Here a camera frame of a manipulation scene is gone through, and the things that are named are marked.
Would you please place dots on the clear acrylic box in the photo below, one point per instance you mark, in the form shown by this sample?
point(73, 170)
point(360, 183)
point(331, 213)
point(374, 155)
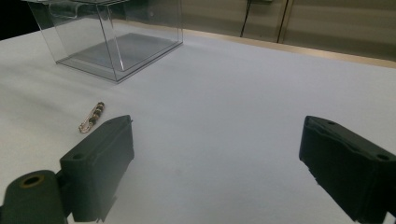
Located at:
point(118, 40)

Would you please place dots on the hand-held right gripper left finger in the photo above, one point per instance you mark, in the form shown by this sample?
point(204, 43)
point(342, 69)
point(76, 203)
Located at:
point(96, 165)

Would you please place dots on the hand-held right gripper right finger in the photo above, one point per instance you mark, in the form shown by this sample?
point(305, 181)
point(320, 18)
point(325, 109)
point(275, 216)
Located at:
point(348, 165)

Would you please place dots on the beige curtain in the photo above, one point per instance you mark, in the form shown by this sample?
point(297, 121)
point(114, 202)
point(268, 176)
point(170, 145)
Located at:
point(311, 25)

